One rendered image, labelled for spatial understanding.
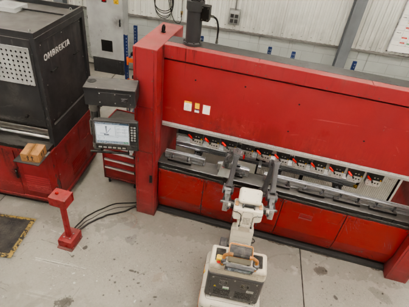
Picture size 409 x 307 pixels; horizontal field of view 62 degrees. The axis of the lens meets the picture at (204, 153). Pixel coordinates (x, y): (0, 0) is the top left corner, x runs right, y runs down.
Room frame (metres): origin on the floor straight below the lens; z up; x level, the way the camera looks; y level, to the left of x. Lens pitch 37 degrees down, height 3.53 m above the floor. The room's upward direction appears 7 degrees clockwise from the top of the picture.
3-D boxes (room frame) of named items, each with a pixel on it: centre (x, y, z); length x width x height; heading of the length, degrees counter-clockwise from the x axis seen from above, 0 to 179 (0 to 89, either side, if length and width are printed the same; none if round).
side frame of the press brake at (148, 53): (3.57, 0.62, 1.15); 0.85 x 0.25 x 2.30; 170
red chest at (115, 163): (3.83, 1.11, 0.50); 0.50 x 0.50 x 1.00; 80
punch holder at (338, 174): (3.03, -1.47, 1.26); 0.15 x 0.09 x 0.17; 80
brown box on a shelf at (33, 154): (2.90, 1.91, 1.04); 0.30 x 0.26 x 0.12; 85
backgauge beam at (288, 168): (3.46, -0.76, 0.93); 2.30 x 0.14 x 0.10; 80
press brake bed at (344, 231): (3.07, -0.94, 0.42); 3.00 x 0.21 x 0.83; 80
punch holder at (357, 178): (2.99, -1.67, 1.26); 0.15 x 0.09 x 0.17; 80
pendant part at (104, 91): (3.03, 1.00, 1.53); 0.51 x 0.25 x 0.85; 95
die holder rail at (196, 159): (3.33, 0.23, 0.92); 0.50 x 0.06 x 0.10; 80
